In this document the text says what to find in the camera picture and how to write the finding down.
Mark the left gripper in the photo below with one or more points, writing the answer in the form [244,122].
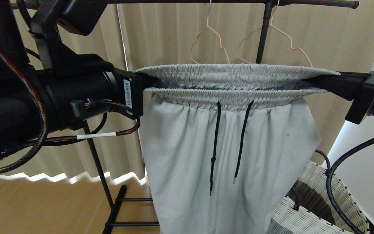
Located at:
[86,94]

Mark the pink clothes hanger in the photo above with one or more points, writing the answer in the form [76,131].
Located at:
[291,40]
[220,38]

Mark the pale grey shorts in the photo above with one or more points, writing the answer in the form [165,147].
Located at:
[190,146]

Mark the white laundry basket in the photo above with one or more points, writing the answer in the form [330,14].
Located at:
[346,195]

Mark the black clothes rack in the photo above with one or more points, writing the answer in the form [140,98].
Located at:
[190,1]

